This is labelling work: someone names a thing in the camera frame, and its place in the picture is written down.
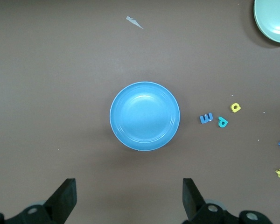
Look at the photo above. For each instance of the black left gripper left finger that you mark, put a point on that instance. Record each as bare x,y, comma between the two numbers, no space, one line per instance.
63,198

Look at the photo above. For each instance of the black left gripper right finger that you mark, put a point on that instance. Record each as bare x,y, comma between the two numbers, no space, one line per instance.
191,200

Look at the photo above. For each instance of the blue foam letter m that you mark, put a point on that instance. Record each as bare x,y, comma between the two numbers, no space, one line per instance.
206,118

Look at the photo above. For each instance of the teal foam letter p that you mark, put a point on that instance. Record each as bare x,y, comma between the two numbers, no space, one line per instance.
220,123

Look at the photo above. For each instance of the blue round plate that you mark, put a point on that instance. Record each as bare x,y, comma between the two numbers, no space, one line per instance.
144,116

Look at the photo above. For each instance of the yellow foam letter d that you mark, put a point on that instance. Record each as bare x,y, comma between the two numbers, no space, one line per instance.
239,107

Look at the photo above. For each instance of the brown table cover sheet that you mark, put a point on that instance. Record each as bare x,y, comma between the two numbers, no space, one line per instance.
60,93

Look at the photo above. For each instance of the small white paper scrap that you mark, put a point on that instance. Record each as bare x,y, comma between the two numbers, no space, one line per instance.
135,22

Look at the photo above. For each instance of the pale green round plate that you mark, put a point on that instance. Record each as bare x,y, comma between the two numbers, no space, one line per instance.
275,21

